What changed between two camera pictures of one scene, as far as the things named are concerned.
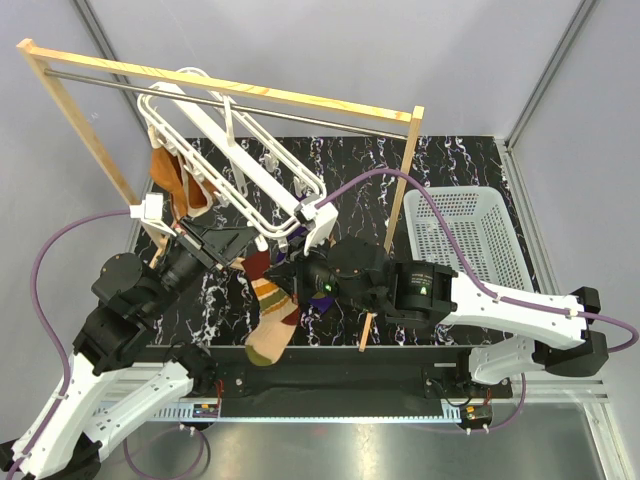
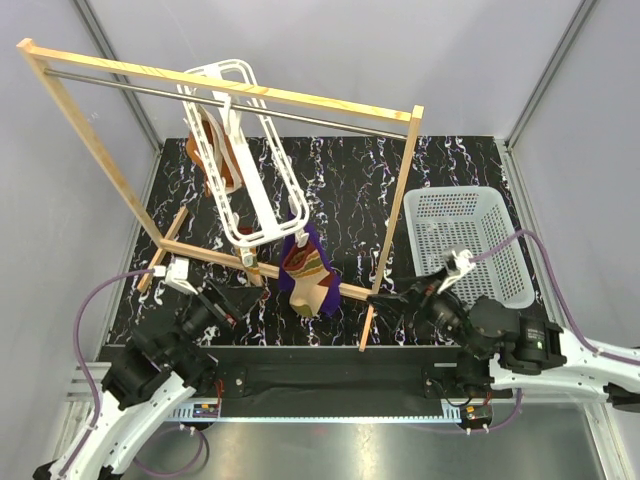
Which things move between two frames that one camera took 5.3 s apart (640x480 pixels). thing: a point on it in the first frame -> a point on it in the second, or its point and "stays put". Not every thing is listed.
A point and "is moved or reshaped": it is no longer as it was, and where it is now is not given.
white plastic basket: x=478 y=219 stays put
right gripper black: x=291 y=273 -> x=414 y=291
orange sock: x=188 y=194 -> x=230 y=157
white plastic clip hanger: x=204 y=129 is moved or reshaped
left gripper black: x=222 y=244 -> x=231 y=303
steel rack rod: x=224 y=105 stays put
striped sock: x=279 y=310 is moved or reshaped
